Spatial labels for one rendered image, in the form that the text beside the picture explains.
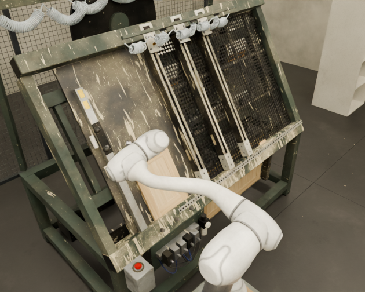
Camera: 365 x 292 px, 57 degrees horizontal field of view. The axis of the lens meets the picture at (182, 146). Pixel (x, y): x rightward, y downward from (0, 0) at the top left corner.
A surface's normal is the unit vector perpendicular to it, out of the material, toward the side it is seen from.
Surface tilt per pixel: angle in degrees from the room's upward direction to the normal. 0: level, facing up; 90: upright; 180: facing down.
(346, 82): 90
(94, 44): 60
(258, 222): 18
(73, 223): 0
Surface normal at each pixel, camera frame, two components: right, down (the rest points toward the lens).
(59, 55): 0.59, -0.10
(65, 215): -0.03, -0.83
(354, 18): -0.73, 0.40
